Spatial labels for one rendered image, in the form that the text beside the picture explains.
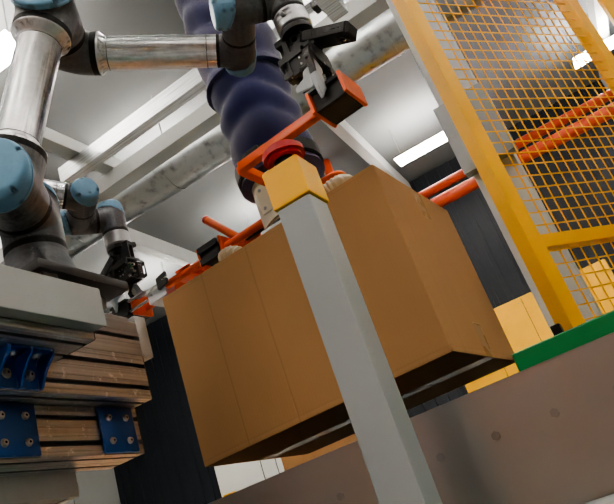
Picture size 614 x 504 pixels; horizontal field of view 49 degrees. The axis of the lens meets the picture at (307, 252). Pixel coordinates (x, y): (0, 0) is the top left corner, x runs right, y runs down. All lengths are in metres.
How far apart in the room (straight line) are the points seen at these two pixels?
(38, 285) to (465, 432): 0.67
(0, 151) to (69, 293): 0.31
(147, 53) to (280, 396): 0.80
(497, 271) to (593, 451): 11.39
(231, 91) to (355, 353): 0.99
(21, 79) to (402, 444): 0.96
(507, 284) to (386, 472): 11.47
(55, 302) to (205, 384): 0.51
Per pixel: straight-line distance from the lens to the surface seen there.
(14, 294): 1.02
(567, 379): 1.02
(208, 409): 1.48
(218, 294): 1.48
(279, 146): 1.05
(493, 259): 12.43
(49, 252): 1.33
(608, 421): 1.01
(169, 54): 1.58
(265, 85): 1.73
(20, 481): 1.26
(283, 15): 1.46
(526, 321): 8.84
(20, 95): 1.37
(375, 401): 0.90
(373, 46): 7.30
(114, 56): 1.60
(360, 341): 0.92
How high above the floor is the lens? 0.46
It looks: 23 degrees up
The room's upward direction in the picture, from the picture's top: 20 degrees counter-clockwise
